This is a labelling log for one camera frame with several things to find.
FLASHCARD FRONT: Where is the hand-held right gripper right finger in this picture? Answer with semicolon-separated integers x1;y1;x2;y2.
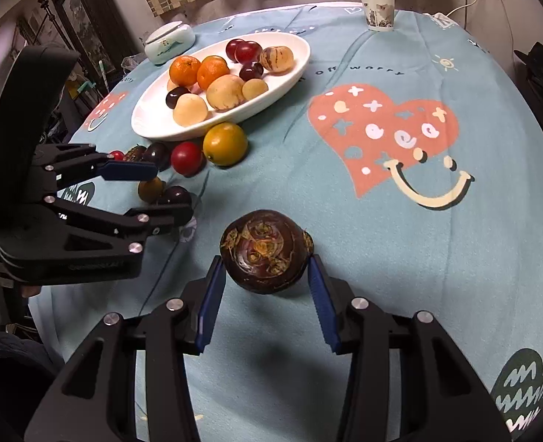
307;255;514;442

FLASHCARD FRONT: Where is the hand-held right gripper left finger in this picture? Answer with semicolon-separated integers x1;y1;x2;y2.
23;255;228;442

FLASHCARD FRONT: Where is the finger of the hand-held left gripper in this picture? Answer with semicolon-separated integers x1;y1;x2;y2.
43;196;194;255
32;144;159;199

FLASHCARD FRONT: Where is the white oval plate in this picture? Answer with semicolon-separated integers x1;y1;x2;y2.
131;32;311;142

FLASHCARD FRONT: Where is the large dark water chestnut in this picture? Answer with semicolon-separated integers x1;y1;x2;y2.
220;209;315;294

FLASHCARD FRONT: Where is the yellow tomato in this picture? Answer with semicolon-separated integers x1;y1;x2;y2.
202;122;248;167

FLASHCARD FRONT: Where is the orange tangerine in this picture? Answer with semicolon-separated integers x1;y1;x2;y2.
169;55;203;87
197;55;230;90

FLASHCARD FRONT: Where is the light blue printed tablecloth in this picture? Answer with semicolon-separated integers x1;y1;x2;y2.
27;2;543;442

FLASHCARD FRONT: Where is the white ceramic lidded jar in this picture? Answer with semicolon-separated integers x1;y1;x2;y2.
144;22;195;65

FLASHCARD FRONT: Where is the dark wooden cabinet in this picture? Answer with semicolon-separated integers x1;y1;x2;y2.
46;0;138;84

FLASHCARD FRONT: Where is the small pale tan fruit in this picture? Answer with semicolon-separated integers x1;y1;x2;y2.
242;78;268;101

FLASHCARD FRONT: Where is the striped tan pepino melon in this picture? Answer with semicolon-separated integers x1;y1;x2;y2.
259;45;295;73

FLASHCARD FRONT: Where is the printed paper cup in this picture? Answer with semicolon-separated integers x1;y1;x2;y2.
358;0;397;33

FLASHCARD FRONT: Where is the white charger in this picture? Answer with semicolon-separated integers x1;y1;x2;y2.
425;11;458;31

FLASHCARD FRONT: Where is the black bag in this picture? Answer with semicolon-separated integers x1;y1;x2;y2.
513;41;543;116

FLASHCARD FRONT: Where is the white cable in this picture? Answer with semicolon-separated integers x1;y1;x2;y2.
446;0;486;17

